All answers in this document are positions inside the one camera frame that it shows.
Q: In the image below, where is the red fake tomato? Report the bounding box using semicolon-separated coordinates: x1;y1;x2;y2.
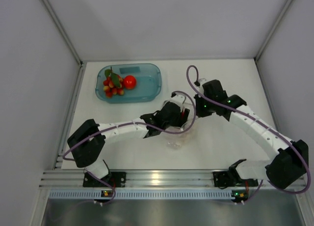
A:
123;75;137;90

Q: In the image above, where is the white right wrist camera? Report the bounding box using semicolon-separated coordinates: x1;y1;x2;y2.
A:
194;78;207;88

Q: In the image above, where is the teal plastic bin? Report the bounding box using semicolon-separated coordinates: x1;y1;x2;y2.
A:
95;63;162;104

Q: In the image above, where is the grey slotted cable duct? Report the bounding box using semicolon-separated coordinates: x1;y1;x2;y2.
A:
48;189;248;200

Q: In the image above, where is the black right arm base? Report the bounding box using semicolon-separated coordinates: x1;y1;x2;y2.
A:
212;171;242;189

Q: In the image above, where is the clear zip top bag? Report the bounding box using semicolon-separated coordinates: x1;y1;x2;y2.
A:
161;102;196;150

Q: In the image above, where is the aluminium mounting rail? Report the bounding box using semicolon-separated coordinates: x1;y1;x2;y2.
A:
39;169;306;188

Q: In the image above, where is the aluminium frame post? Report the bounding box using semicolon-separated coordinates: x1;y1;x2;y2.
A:
40;0;83;65
254;0;295;63

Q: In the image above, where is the aluminium frame post left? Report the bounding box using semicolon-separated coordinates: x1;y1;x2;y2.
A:
40;0;83;65

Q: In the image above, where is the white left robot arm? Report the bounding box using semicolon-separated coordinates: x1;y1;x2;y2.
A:
67;101;190;187

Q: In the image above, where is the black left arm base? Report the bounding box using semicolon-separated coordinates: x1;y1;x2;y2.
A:
82;171;126;188

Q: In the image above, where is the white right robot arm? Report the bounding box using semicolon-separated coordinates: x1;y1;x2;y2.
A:
194;79;309;190

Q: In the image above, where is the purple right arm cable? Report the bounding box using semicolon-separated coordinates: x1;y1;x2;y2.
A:
186;65;312;194

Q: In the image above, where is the red fake cherry bunch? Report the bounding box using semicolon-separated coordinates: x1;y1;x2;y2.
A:
103;67;124;98

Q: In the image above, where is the aluminium frame post right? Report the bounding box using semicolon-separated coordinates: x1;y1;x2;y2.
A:
254;0;295;63

